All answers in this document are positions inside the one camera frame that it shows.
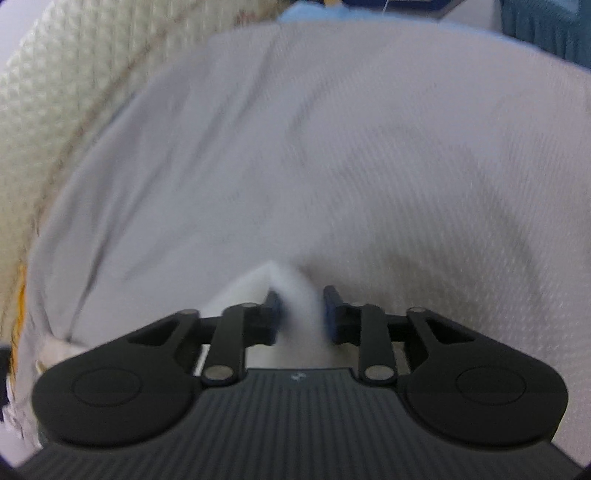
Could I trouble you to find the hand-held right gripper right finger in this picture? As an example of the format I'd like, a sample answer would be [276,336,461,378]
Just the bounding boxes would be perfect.
[322,285,476,385]

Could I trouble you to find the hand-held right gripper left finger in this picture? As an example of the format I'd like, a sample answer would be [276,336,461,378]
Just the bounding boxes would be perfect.
[124,291,283,387]

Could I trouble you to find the white fleece garment blue stripes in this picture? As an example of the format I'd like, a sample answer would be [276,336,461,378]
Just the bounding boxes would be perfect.
[198,261,370,370]

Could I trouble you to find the grey bed sheet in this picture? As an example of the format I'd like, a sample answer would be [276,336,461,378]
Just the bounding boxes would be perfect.
[0,18,591,464]

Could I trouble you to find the yellow cloth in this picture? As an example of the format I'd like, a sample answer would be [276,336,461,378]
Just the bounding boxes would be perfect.
[11,277,29,376]

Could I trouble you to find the cream quilted headboard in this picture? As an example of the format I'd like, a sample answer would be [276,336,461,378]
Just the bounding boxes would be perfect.
[0,0,288,335]

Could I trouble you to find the light blue cloth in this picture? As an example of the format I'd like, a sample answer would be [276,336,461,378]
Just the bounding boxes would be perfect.
[278,0,509,34]

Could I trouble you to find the blue box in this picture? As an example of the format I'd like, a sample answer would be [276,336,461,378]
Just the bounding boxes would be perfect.
[342,0,462,13]

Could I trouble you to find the teal ribbed cloth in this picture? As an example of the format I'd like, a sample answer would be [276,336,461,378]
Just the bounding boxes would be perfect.
[501,0,591,71]

